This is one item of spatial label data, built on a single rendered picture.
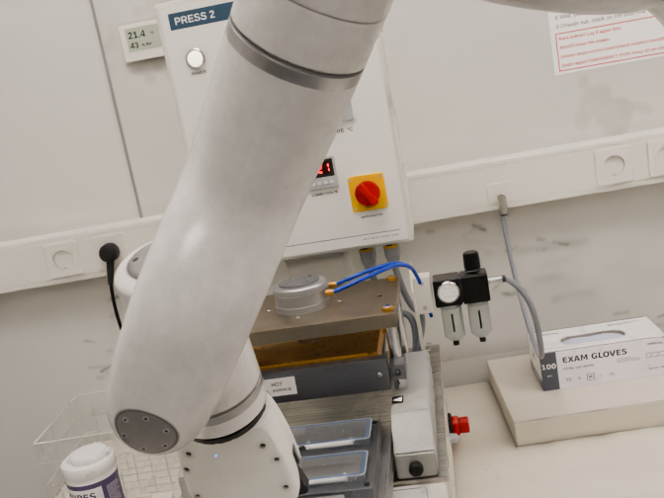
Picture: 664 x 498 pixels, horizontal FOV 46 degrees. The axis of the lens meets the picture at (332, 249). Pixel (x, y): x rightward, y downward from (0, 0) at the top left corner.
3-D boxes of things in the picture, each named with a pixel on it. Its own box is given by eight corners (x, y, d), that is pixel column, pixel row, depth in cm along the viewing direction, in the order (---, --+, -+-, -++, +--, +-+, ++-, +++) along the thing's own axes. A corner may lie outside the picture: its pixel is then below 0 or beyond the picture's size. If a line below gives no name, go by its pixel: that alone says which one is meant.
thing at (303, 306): (248, 341, 132) (232, 267, 129) (433, 315, 127) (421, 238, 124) (210, 401, 108) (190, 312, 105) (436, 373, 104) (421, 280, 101)
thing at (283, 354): (259, 353, 125) (246, 295, 123) (397, 335, 121) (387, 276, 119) (233, 398, 108) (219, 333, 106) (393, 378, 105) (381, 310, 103)
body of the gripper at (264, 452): (153, 439, 66) (193, 525, 72) (271, 425, 65) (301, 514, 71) (172, 377, 73) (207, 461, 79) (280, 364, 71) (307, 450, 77)
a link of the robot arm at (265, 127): (342, 148, 40) (191, 488, 58) (373, 41, 53) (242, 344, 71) (175, 80, 39) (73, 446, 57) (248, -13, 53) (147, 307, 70)
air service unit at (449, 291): (421, 344, 129) (407, 257, 126) (512, 332, 127) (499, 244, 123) (421, 356, 124) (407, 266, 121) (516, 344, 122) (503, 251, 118)
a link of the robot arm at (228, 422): (149, 425, 65) (161, 450, 66) (253, 412, 63) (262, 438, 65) (171, 357, 72) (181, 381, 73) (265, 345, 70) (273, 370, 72)
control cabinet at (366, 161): (254, 369, 144) (178, 10, 131) (434, 345, 140) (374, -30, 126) (233, 407, 128) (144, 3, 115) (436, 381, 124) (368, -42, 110)
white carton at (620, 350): (531, 368, 156) (526, 332, 155) (649, 350, 154) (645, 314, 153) (542, 391, 145) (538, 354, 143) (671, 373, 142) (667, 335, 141)
